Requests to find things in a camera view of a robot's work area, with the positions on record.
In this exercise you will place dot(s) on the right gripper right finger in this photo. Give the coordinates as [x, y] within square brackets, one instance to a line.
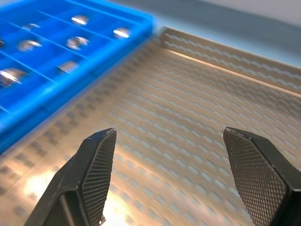
[263, 179]

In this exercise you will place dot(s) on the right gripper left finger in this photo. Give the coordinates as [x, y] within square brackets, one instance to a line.
[77, 179]

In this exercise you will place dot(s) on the blue compartment tray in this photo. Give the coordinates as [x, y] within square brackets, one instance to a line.
[47, 7]

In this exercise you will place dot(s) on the perforated metal tray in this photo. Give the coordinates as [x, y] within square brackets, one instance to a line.
[176, 106]

